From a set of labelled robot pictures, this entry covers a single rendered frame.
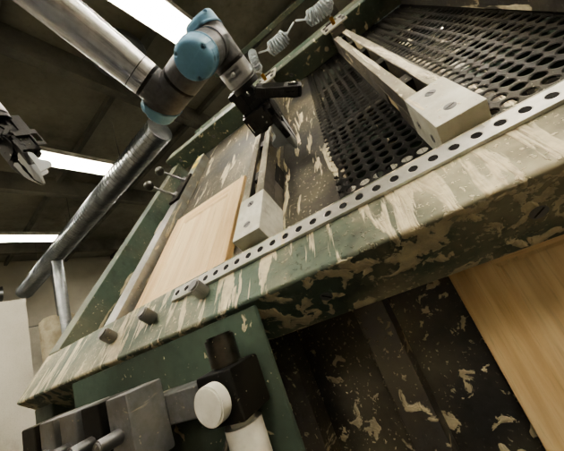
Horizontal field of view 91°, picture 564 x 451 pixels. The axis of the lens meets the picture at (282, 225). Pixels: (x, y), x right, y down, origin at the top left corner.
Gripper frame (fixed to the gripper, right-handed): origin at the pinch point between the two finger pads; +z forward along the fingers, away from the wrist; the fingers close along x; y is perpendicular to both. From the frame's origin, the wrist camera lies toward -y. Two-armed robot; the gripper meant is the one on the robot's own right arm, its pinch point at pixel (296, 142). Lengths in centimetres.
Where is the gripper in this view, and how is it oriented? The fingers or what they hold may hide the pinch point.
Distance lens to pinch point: 79.7
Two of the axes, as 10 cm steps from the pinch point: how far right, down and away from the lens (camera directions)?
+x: -0.1, 6.4, -7.7
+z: 5.8, 6.3, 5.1
